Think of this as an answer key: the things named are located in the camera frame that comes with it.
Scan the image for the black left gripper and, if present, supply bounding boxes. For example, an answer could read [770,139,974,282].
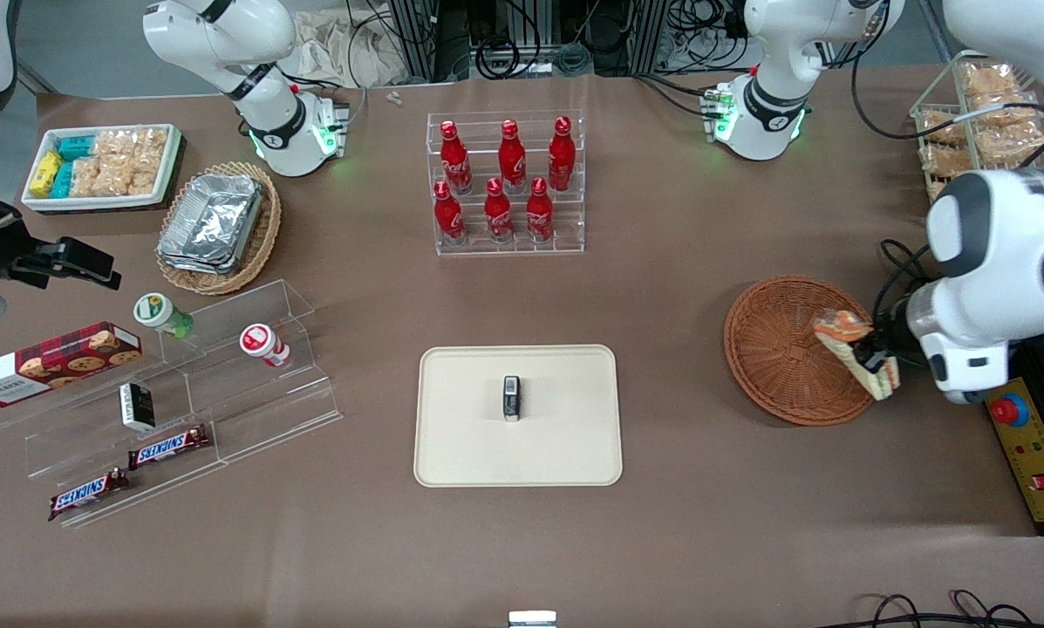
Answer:
[854,298,931,376]

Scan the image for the triangle sandwich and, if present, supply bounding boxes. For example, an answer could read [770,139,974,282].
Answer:
[813,309,903,403]

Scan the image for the brown wicker basket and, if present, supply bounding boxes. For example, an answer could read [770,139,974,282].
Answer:
[723,275,886,427]

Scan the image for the white rectangular snack tray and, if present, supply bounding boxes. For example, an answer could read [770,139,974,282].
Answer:
[21,124,183,214]

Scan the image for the light oval wicker basket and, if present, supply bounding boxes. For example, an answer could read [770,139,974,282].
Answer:
[155,161,283,297]

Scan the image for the beige rectangular tray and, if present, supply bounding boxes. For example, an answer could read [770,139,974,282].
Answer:
[413,345,624,488]

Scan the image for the clear bag of rice crackers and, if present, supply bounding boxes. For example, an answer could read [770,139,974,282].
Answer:
[70,157,132,198]
[93,129,136,163]
[129,128,170,197]

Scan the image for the yellow snack packet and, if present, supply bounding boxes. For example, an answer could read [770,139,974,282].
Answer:
[31,152,63,198]

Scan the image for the green lid drink bottle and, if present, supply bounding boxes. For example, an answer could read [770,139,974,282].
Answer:
[133,293,195,340]

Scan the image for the red tartan cookie box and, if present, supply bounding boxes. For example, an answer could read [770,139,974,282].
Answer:
[0,322,144,408]

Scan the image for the aluminium foil container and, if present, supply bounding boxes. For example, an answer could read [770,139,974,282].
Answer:
[157,173,266,276]

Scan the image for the red emergency stop button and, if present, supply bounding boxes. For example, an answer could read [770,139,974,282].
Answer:
[989,394,1030,428]

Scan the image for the small black white carton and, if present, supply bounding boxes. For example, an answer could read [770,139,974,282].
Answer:
[119,383,157,433]

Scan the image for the red lid drink bottle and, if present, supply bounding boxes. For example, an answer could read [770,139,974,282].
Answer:
[239,324,293,369]

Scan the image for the yellow black control box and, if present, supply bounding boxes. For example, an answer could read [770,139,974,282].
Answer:
[987,377,1044,536]

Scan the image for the snickers chocolate bar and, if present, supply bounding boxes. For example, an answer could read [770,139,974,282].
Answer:
[47,468,131,522]
[126,425,212,472]

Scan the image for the clear acrylic stepped shelf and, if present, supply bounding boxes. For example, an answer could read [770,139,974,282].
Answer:
[0,279,345,529]

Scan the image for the clear acrylic bottle rack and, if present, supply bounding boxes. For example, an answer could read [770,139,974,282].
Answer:
[426,110,586,257]

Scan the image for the beige crumpled cloth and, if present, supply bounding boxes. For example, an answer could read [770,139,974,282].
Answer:
[288,7,411,89]

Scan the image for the red cola bottle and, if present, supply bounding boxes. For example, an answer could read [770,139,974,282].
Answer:
[525,177,556,243]
[484,178,515,244]
[548,116,577,194]
[440,120,474,195]
[497,119,528,195]
[433,181,467,246]

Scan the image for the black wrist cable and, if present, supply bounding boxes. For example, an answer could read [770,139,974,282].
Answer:
[872,237,937,325]

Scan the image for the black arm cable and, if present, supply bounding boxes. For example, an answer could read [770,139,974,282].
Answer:
[850,17,1044,142]

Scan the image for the black floor cables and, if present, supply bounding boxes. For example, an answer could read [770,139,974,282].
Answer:
[836,590,1044,628]

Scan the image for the white wire basket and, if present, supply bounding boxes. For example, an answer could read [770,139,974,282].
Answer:
[910,50,1044,203]

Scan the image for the black base cables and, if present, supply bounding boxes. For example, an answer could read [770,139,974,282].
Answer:
[633,73,721,119]

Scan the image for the coiled black cable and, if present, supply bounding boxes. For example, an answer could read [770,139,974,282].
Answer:
[474,37,523,81]

